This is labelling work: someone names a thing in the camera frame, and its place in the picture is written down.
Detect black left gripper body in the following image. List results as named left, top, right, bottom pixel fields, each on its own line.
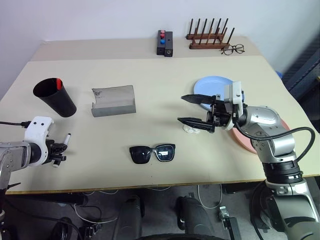
left=45, top=139, right=60, bottom=164

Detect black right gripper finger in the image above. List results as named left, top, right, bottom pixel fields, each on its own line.
left=177, top=117, right=216, bottom=135
left=181, top=93, right=218, bottom=107

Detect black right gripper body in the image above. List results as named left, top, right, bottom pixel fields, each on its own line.
left=206, top=94, right=235, bottom=130

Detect white marker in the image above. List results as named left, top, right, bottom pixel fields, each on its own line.
left=52, top=133, right=72, bottom=169

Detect black sunglasses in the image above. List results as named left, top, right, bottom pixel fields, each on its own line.
left=128, top=143, right=177, bottom=165

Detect grey glasses case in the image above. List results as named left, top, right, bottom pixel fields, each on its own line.
left=90, top=84, right=137, bottom=118

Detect black cup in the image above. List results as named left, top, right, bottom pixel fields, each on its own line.
left=32, top=77, right=78, bottom=118

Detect small clear plastic piece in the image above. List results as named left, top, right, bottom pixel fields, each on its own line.
left=183, top=124, right=201, bottom=134

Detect light blue plate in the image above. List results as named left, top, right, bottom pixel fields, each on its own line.
left=192, top=75, right=247, bottom=111

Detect pink plate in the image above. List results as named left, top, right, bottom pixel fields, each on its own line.
left=228, top=116, right=292, bottom=155

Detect dark wooden peg rack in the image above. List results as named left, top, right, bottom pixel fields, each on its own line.
left=185, top=17, right=236, bottom=50

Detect brown framed eyeglasses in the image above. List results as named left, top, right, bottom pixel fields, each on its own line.
left=220, top=43, right=246, bottom=56

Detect black box with socket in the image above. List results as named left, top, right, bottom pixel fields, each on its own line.
left=163, top=31, right=175, bottom=58

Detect black box with buttons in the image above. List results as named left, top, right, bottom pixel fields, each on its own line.
left=156, top=29, right=167, bottom=56

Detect dark rounded shape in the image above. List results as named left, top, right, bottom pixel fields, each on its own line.
left=174, top=196, right=216, bottom=238
left=116, top=194, right=146, bottom=240

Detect metal clamp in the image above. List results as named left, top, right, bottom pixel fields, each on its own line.
left=218, top=206, right=231, bottom=223

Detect dark mesh chair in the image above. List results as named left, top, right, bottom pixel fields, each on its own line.
left=281, top=45, right=320, bottom=103

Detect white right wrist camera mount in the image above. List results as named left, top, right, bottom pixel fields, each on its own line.
left=223, top=80, right=248, bottom=131

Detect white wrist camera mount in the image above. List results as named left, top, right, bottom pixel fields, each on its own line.
left=223, top=80, right=248, bottom=131
left=24, top=115, right=55, bottom=165

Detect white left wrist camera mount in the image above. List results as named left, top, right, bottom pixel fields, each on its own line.
left=24, top=115, right=55, bottom=165

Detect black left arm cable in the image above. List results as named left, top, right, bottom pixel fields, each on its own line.
left=0, top=120, right=32, bottom=129

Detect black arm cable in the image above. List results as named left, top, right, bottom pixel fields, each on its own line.
left=0, top=120, right=32, bottom=129
left=232, top=119, right=316, bottom=164

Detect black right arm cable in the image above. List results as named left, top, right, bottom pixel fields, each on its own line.
left=232, top=119, right=316, bottom=164

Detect white floor cable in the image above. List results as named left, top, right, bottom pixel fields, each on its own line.
left=197, top=184, right=224, bottom=210

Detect black metal bracket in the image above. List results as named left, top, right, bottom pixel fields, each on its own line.
left=221, top=216, right=243, bottom=240

